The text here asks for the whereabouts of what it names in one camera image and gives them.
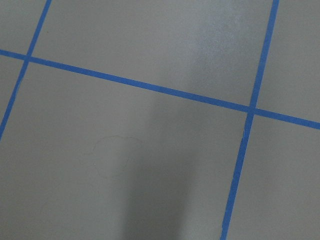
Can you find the blue tape strip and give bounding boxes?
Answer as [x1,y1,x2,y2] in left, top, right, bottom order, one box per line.
[0,48,320,130]
[219,0,280,240]
[0,0,52,139]

